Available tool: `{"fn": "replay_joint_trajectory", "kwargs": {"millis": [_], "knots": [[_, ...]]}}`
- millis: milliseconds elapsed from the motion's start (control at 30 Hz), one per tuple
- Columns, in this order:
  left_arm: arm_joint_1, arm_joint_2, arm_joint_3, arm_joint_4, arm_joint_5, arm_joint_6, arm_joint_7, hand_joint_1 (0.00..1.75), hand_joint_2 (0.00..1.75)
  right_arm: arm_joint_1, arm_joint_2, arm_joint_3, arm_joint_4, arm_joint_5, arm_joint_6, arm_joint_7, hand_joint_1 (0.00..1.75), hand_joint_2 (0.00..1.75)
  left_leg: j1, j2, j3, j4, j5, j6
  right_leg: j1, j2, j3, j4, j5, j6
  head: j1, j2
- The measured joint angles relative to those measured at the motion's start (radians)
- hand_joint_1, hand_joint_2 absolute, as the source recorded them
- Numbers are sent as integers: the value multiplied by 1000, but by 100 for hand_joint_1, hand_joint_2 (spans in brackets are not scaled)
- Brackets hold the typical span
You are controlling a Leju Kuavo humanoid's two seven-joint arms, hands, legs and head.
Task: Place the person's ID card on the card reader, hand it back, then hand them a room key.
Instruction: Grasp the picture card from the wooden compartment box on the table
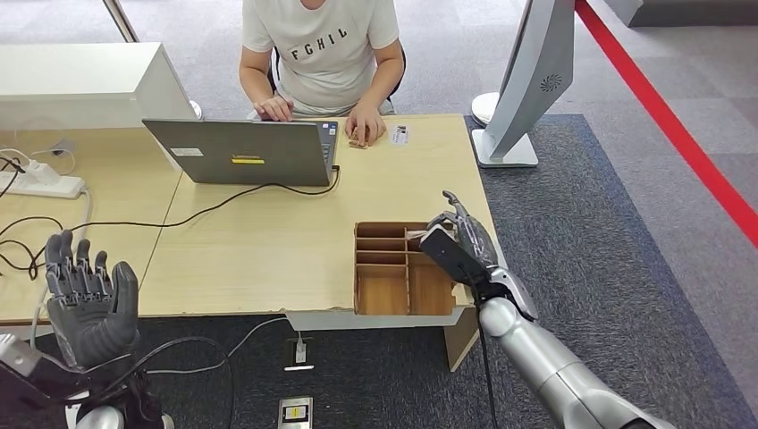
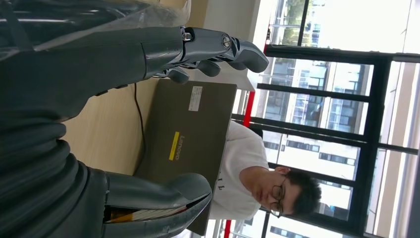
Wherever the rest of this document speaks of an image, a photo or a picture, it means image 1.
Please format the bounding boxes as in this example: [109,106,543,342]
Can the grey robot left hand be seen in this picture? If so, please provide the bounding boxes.
[44,231,141,368]

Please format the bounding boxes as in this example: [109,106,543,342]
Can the person's left hand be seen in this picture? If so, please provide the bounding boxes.
[345,105,387,148]

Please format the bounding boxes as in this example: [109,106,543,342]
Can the person's right hand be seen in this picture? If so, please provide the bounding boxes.
[254,96,296,123]

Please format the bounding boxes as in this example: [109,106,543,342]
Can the wooden compartment organizer box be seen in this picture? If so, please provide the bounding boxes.
[354,221,460,317]

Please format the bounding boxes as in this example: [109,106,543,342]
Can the person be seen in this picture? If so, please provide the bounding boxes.
[238,0,406,148]

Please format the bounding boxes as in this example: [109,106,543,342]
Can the grey laptop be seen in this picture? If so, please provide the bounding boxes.
[141,118,340,189]

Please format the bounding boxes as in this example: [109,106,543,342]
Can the light wooden desk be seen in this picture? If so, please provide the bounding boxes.
[136,114,495,374]
[0,127,185,327]

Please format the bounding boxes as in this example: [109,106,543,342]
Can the white power strip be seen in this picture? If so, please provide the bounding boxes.
[0,161,88,201]

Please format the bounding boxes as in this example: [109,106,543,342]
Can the silver monitor with stand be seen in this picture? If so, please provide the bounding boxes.
[470,0,577,170]

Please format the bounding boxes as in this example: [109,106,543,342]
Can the metal pole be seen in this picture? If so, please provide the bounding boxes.
[101,0,141,44]

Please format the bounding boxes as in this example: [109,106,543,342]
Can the white cabinet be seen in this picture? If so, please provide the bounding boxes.
[0,41,197,131]

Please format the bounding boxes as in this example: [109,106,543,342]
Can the white floor plug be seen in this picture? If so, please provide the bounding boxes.
[283,337,316,373]

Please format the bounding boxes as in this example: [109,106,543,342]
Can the silver floor socket box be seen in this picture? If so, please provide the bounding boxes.
[277,396,314,429]

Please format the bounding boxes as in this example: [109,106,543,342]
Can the grey platform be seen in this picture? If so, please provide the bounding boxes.
[601,0,758,29]

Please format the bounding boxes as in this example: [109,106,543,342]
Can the black laptop power cable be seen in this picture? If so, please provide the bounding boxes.
[59,167,343,236]

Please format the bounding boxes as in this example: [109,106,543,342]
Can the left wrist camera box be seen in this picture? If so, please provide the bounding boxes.
[0,332,43,382]

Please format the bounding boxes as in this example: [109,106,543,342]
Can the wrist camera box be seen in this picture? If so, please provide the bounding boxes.
[418,226,496,289]
[0,332,43,382]

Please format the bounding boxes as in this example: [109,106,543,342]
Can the grey power strip cable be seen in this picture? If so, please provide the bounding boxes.
[75,186,96,238]

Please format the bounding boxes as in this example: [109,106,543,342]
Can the black looped cables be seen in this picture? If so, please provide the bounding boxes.
[0,156,67,281]

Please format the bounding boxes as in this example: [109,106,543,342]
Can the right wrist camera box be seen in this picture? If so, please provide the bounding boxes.
[418,226,496,289]

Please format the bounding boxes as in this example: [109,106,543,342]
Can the white floor cable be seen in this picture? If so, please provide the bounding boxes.
[145,317,303,377]

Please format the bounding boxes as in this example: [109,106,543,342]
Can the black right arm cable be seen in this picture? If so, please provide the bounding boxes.
[469,283,502,429]

